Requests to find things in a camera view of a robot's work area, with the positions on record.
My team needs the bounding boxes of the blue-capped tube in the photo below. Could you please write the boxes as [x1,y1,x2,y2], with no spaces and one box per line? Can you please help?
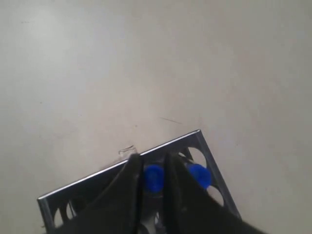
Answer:
[187,164,212,190]
[143,164,164,193]

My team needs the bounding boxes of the blue-capped tube front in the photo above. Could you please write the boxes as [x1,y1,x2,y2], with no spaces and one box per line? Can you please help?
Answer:
[143,164,164,193]

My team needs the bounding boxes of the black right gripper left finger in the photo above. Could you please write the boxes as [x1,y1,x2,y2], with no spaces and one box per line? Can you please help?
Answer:
[45,154,143,234]

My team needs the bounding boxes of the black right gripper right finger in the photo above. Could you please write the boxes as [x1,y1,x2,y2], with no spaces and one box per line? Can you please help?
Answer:
[163,155,262,234]

